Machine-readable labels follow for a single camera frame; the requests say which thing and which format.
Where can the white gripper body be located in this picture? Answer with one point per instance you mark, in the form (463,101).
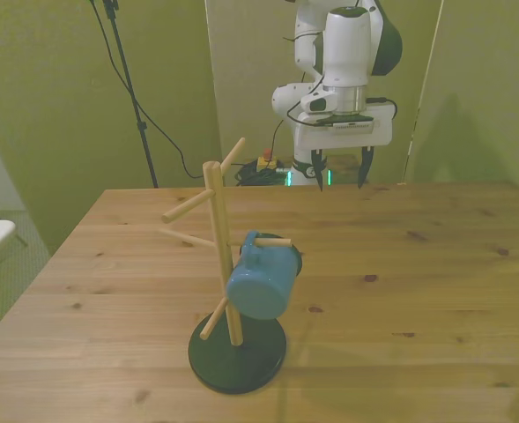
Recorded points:
(312,136)

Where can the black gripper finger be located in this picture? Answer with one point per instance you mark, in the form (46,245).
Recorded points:
(365,167)
(317,169)

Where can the blue ceramic mug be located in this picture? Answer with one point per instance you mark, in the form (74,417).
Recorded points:
(261,282)

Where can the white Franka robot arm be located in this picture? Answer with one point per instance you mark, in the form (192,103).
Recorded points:
(346,48)

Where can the wooden mug tree black base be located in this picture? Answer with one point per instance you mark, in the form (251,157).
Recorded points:
(235,352)

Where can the yellow emergency stop box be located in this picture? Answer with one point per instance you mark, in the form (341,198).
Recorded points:
(266,162)

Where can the black tripod stand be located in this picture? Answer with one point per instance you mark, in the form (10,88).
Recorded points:
(129,88)

